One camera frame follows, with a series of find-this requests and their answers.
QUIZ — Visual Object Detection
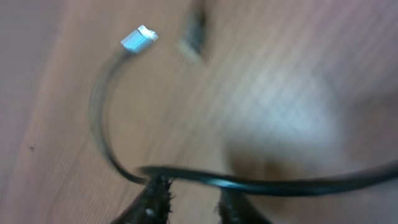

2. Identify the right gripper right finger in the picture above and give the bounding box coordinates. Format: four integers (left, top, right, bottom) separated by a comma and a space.
218, 188, 271, 224

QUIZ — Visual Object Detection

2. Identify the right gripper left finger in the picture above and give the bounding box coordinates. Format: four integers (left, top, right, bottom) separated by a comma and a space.
111, 176, 172, 224

